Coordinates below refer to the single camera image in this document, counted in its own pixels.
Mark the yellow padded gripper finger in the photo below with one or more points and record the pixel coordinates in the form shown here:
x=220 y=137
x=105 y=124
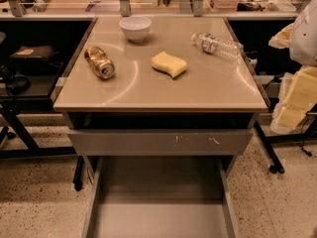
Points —
x=282 y=39
x=297 y=95

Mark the yellow sponge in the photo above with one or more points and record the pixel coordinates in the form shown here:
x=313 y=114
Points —
x=169 y=64

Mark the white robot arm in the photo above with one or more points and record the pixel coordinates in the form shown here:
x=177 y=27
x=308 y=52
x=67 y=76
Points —
x=303 y=37

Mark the grey drawer cabinet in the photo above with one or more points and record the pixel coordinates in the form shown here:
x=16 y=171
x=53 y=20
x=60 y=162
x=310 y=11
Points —
x=165 y=98

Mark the grey open bottom drawer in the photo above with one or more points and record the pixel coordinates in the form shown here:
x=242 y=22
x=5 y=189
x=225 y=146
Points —
x=160 y=197

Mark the grey middle drawer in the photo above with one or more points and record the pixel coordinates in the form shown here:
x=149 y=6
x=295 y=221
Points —
x=160 y=142

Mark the clear plastic water bottle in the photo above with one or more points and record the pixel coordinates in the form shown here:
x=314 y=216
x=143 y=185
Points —
x=216 y=46

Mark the black table leg right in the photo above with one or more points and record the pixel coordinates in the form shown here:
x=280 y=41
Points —
x=276 y=166

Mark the white ceramic bowl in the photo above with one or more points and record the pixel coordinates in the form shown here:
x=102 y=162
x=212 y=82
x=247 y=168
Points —
x=136 y=28

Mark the crushed gold soda can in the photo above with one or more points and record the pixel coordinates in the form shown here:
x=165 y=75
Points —
x=99 y=62

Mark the black bag on shelf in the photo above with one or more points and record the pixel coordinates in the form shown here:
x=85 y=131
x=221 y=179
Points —
x=38 y=53

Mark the black table frame left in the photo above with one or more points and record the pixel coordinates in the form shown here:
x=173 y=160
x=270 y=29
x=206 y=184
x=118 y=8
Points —
x=10 y=108

